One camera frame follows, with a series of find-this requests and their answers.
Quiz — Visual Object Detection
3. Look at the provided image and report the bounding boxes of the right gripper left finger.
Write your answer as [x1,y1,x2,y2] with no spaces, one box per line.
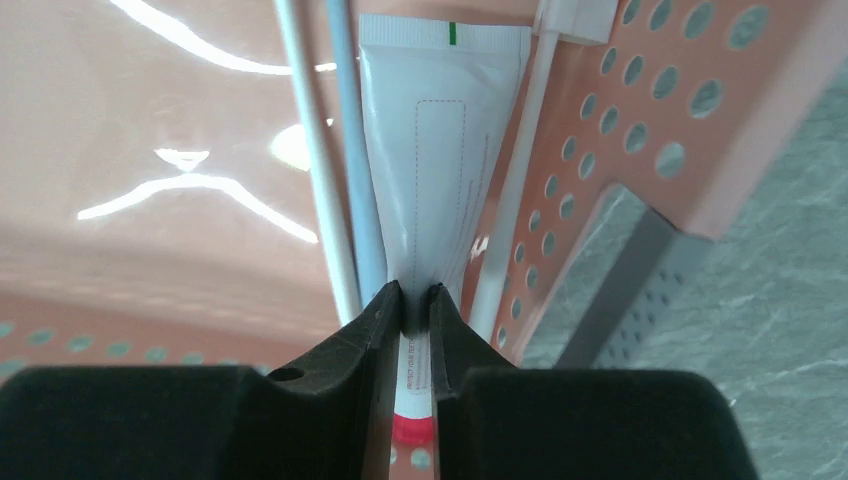
[1,281,402,479]

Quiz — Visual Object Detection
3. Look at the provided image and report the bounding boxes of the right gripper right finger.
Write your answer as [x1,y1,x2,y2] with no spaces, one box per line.
[427,284,758,479]

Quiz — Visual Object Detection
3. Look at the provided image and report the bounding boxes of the pink perforated plastic basket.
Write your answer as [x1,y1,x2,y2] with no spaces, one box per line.
[0,0,848,480]

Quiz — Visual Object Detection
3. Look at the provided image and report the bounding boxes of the white toothbrush at basket side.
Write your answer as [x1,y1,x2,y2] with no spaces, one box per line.
[467,0,621,344]

